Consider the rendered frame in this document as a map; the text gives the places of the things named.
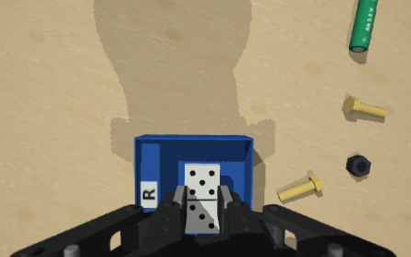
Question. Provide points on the green aa battery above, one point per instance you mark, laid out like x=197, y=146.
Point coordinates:
x=365, y=15

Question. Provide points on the blue three-compartment bin rack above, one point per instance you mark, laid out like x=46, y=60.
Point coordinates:
x=159, y=164

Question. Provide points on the white domino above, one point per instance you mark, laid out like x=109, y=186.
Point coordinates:
x=202, y=181

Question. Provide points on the yellow hex-head bolt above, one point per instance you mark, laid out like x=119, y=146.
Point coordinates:
x=313, y=183
x=352, y=105

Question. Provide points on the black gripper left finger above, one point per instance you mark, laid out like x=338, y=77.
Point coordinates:
x=156, y=230

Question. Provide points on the black hex nut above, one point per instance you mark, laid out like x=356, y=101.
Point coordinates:
x=358, y=165

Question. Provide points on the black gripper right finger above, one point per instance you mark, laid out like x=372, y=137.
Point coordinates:
x=313, y=238

